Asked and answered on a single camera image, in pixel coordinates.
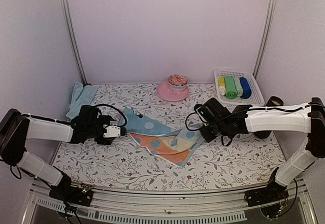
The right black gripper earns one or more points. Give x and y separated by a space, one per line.
208 137

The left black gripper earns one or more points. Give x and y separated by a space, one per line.
104 119

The blue orange dotted towel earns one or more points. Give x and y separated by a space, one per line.
175 146

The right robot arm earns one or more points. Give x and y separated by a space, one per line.
306 117

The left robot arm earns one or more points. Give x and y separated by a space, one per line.
17 128

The light blue towel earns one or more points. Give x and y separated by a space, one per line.
81 95

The yellow rolled towel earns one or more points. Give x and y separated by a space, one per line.
221 85

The white plastic basket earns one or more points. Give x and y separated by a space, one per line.
256 97

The pale green rolled towel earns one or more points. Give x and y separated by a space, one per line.
238 86

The blue rolled towel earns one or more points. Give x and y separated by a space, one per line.
246 88

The floral tablecloth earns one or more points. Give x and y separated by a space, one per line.
124 164

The patterned bowl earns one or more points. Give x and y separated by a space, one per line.
177 82

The pink plate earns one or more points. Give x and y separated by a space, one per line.
164 92

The dark brown cup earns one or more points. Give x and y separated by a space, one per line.
272 101

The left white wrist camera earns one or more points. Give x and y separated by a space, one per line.
111 131

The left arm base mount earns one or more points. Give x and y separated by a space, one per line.
71 194

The aluminium front rail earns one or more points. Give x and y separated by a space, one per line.
110 205

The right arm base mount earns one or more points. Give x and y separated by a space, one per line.
268 194

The left aluminium post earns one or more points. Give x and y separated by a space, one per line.
73 41

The aluminium post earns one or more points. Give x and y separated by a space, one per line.
265 35
73 41

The right aluminium post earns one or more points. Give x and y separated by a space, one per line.
265 35

